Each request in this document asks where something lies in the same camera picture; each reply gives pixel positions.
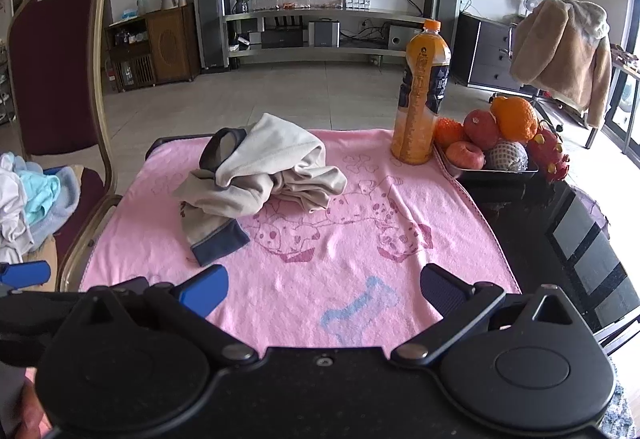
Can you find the beige sweatshirt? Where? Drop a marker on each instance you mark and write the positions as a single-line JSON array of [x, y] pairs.
[[280, 144]]

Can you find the cyan garment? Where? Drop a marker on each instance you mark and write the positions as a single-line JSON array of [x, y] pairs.
[[40, 194]]

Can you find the fruit in foam net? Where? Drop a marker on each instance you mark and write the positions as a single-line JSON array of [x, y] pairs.
[[507, 156]]

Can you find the light blue knit garment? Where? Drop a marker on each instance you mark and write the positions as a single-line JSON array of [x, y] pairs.
[[67, 199]]

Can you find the orange juice bottle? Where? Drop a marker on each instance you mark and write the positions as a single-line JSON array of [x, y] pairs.
[[415, 129]]

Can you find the white garment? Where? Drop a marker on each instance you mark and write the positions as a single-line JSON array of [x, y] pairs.
[[12, 209]]

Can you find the black drawer cabinet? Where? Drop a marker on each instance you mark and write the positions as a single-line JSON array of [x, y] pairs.
[[487, 54]]

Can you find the small orange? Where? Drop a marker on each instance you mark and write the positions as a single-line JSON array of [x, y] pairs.
[[447, 131]]

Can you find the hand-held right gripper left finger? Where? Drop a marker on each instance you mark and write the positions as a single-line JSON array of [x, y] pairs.
[[205, 290]]

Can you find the large bumpy orange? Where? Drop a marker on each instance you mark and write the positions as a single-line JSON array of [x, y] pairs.
[[515, 116]]

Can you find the person's left hand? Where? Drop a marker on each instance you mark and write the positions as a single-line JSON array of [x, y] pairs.
[[37, 409]]

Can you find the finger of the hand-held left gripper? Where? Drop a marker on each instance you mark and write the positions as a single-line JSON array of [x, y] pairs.
[[27, 273]]

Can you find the red apple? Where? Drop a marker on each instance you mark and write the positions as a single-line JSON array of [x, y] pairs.
[[480, 124], [465, 154]]

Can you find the metal fruit tray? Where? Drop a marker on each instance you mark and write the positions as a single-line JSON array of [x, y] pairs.
[[495, 174]]

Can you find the small white fan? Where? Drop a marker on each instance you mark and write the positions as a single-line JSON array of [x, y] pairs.
[[529, 5]]

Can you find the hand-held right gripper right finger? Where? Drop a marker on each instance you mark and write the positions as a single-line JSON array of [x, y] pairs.
[[441, 288]]

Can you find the pink printed towel blanket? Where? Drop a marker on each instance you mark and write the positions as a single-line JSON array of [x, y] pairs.
[[325, 244]]

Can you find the pink towel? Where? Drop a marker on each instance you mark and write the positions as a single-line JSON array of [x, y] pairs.
[[525, 219]]

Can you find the silver box speaker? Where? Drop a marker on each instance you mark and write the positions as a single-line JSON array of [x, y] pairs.
[[324, 33]]

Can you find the black router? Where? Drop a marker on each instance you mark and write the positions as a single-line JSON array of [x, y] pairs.
[[282, 36]]

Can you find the beige fleece coat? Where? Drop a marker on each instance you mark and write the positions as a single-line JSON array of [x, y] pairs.
[[560, 49]]

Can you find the wooden cabinet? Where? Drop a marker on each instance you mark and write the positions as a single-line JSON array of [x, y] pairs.
[[170, 44]]

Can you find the maroon banquet chair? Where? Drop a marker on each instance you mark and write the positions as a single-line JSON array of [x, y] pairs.
[[55, 59]]

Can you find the metal television stand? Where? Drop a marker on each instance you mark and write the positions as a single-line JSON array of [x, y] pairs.
[[320, 14]]

